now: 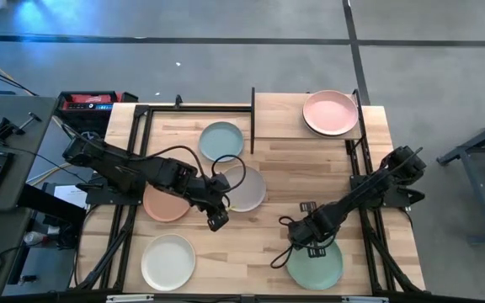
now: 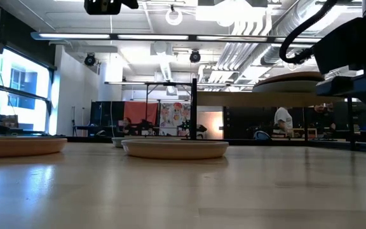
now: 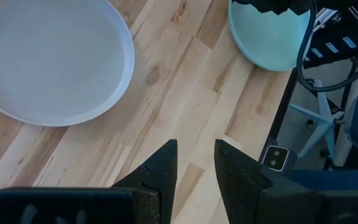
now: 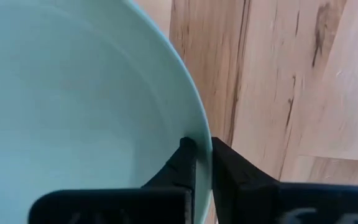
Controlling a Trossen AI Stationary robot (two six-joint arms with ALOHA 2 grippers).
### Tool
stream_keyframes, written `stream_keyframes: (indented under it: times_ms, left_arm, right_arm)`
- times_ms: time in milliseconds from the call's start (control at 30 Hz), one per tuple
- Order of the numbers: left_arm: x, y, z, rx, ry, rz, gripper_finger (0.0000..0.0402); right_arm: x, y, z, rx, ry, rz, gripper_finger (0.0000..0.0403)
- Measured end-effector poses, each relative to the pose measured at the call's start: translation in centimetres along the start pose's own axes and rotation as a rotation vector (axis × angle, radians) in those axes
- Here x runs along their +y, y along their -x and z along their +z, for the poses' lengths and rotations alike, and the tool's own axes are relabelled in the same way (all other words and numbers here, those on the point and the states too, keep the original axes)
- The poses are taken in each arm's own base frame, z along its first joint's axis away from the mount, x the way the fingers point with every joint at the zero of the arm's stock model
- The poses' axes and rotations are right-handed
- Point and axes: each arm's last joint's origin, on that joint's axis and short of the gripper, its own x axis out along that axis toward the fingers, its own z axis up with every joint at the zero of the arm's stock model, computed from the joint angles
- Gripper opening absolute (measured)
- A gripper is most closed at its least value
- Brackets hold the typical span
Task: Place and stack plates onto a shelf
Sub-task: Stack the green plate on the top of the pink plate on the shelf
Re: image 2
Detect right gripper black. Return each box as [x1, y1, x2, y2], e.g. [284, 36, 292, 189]
[312, 17, 366, 97]

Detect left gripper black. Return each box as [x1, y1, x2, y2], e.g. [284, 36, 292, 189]
[83, 0, 139, 16]

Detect black plate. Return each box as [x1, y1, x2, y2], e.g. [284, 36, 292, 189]
[254, 78, 323, 85]

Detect blue-grey plate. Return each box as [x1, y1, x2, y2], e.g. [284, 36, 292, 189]
[111, 135, 182, 148]

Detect salmon orange plate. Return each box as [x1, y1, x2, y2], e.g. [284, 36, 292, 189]
[0, 136, 68, 159]

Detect taupe plate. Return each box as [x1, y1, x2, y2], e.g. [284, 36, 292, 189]
[121, 139, 229, 160]

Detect wooden shelf with black legs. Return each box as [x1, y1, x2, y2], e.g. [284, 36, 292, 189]
[191, 78, 355, 151]

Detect person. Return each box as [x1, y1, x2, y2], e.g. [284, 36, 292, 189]
[273, 107, 294, 137]
[313, 102, 338, 134]
[121, 116, 135, 136]

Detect black hanging spotlight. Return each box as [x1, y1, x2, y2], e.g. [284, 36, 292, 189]
[189, 49, 201, 64]
[84, 52, 97, 67]

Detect light wooden rack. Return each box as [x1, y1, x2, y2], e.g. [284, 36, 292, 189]
[292, 127, 317, 138]

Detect long linear light bar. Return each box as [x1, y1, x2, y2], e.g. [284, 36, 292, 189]
[32, 31, 322, 43]

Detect blue white round object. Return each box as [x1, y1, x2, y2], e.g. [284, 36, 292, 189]
[252, 130, 271, 141]

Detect black partition panel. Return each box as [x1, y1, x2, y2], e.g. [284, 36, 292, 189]
[90, 101, 125, 136]

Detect red fabric panel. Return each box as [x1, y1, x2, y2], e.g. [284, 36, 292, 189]
[124, 101, 158, 125]

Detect glossy lit panel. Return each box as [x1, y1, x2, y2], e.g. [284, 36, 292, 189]
[197, 110, 224, 140]

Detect cardboard box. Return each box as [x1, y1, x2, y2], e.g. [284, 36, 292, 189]
[0, 114, 18, 128]

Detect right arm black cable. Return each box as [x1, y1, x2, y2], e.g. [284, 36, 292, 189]
[279, 0, 339, 65]

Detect white ring ceiling lamp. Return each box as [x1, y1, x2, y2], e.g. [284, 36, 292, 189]
[165, 8, 184, 26]

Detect black background station frame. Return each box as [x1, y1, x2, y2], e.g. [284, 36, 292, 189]
[105, 81, 193, 137]

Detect black partition wall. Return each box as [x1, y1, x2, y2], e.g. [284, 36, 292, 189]
[223, 106, 366, 140]

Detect black aluminium table frame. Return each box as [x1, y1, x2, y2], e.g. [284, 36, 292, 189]
[65, 135, 366, 153]

